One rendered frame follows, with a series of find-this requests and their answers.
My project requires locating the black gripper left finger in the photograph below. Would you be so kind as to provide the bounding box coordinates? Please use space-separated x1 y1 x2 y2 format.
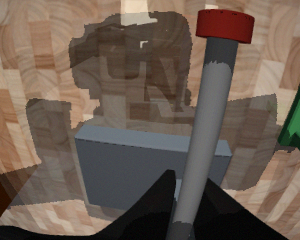
0 169 177 240

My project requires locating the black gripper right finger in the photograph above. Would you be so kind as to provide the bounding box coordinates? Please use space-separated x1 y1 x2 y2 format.
193 177 289 240

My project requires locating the grey tapered pin with red head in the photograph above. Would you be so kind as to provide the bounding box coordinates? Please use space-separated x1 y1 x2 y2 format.
169 8 255 240

